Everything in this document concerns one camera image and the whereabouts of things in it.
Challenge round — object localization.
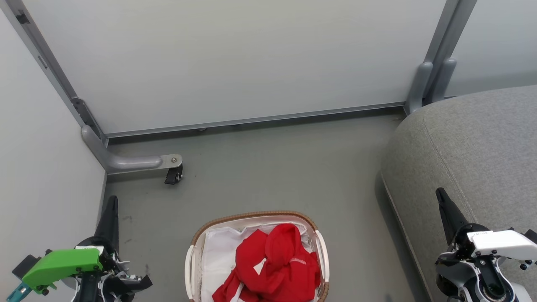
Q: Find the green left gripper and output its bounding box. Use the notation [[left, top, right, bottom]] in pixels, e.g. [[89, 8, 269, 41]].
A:
[[22, 196, 153, 302]]

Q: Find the grey partition bottom rail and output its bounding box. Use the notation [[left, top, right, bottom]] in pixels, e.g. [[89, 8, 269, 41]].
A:
[[103, 102, 407, 139]]

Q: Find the grey double partition post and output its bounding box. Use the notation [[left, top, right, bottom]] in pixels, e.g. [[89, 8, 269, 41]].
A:
[[422, 0, 479, 103]]

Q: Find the plain red shirt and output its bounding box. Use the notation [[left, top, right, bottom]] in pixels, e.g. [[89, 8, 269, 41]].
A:
[[260, 223, 322, 302]]

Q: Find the white cloth basket liner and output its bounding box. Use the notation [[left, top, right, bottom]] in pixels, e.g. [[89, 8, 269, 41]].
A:
[[201, 222, 313, 302]]

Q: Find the black caster wheel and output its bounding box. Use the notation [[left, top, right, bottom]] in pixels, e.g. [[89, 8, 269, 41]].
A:
[[164, 165, 184, 185]]

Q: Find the white laundry basket brown rim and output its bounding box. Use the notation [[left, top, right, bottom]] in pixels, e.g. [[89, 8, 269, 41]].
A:
[[185, 211, 330, 302]]

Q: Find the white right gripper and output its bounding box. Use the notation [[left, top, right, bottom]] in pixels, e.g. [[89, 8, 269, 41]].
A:
[[435, 187, 537, 270]]

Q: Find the grey fabric sofa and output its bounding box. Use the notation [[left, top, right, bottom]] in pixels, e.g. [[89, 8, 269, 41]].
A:
[[380, 85, 537, 302]]

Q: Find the grey curved partition foot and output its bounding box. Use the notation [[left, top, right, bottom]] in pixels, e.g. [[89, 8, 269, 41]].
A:
[[81, 125, 183, 173]]

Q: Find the grey partition post with bracket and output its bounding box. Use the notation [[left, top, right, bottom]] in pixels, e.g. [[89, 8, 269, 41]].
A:
[[0, 0, 109, 145]]

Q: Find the grey tubular partition foot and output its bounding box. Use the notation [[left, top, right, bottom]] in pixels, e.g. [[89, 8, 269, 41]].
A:
[[404, 61, 434, 115], [431, 57, 457, 103]]

